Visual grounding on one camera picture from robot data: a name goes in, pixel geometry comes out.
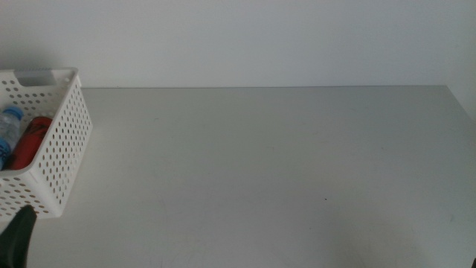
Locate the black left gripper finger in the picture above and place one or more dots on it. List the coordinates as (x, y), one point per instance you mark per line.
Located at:
(16, 242)

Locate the clear water bottle blue cap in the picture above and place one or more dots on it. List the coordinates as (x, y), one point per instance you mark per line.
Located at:
(9, 126)

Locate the white perforated plastic basket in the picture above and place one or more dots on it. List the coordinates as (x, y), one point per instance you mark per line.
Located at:
(56, 160)

